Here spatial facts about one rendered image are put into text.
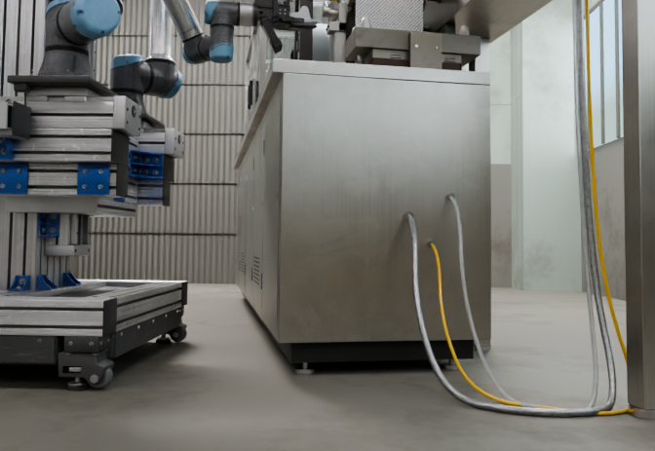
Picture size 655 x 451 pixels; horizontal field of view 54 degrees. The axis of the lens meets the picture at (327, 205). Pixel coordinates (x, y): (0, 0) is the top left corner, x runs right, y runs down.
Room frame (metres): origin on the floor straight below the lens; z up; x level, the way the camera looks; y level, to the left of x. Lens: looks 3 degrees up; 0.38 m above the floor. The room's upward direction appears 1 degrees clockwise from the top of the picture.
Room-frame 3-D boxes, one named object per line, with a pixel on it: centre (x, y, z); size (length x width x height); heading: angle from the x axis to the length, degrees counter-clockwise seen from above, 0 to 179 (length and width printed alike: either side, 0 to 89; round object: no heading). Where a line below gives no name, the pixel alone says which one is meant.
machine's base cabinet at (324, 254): (3.10, 0.06, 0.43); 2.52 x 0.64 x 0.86; 11
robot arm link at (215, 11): (2.02, 0.34, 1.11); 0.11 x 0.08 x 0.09; 101
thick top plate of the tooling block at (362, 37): (2.02, -0.26, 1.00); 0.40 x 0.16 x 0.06; 101
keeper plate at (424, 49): (1.93, -0.29, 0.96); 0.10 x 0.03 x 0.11; 101
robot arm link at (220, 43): (2.03, 0.35, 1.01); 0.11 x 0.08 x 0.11; 45
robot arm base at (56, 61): (1.81, 0.75, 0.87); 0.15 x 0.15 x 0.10
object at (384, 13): (2.13, -0.20, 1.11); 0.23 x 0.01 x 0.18; 101
